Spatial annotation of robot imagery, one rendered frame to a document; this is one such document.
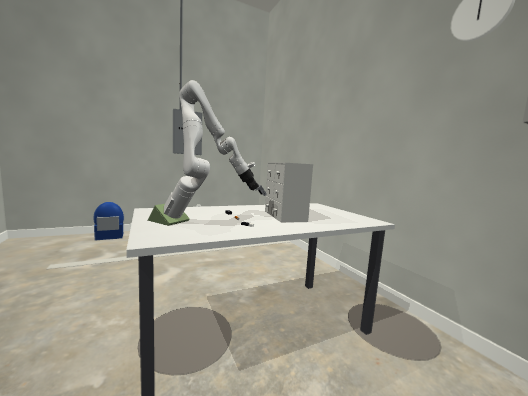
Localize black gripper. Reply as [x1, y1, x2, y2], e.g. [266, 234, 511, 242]
[234, 161, 267, 196]

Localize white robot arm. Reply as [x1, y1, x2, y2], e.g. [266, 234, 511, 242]
[164, 80, 244, 219]

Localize grey drawer front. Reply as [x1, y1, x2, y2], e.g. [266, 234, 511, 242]
[275, 164, 285, 182]
[274, 182, 283, 202]
[265, 196, 273, 215]
[266, 180, 274, 198]
[267, 164, 275, 180]
[273, 200, 282, 221]

